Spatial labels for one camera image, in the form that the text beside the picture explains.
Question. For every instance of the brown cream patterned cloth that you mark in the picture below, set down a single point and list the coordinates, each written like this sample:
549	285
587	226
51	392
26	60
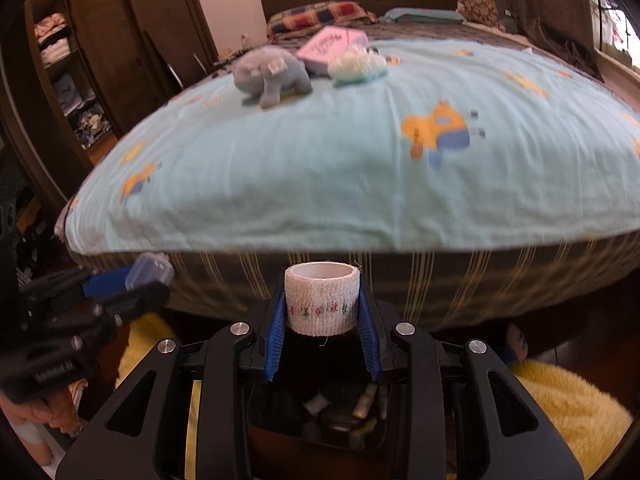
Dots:
482	5

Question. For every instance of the white bandage roll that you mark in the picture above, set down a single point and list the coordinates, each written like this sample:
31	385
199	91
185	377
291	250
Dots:
322	300

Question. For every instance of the bed mattress with blue sheet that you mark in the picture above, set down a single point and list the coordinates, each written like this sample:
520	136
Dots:
325	170

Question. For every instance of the checkered pillow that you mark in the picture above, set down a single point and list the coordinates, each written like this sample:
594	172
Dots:
320	15

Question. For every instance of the white green fluffy bundle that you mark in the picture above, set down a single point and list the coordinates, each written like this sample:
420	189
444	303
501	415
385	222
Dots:
355	65

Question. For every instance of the black round lid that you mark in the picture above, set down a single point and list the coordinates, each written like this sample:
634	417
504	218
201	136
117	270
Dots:
340	420

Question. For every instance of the small white scrap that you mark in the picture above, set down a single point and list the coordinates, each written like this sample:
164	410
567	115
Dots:
317	404

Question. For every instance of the small clear plastic box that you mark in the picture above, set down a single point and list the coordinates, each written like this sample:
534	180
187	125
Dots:
150	270

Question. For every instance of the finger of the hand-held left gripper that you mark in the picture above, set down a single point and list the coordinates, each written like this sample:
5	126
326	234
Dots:
105	285
140	302

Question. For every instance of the grey plush toy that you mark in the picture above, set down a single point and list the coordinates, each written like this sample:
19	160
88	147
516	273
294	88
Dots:
270	75

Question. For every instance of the light blue folded clothes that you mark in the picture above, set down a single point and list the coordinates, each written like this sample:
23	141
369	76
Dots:
72	92

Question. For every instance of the beige tube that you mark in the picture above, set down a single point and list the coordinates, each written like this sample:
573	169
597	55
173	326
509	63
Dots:
364	400

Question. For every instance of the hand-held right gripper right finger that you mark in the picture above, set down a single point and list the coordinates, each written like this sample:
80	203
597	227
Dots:
369	345

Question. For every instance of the dark brown curtain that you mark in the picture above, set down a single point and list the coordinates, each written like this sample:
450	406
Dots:
545	10

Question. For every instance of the brown wooden wardrobe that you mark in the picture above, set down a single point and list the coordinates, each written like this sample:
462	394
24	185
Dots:
130	35

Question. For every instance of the person's left hand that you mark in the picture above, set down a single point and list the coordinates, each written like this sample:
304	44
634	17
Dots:
55	410

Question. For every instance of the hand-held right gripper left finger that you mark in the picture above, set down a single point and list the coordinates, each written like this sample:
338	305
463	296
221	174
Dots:
275	345

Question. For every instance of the pink white folded clothes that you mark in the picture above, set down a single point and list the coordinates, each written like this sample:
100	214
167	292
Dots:
50	22

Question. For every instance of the window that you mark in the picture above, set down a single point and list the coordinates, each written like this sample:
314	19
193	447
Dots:
617	15

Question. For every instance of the wooden open shelf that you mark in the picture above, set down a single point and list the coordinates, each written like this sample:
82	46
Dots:
35	85

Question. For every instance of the yellow fluffy blanket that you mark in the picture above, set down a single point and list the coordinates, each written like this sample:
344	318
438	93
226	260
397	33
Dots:
565	410

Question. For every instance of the pink box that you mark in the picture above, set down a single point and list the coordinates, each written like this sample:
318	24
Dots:
325	45

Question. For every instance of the curved metal tube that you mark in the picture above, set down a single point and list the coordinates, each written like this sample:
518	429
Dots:
175	77
200	64

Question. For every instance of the teal pillow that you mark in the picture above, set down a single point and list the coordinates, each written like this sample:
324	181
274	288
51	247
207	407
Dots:
425	15

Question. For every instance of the mixed colour crumpled clothes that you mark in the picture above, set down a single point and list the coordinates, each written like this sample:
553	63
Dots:
92	125

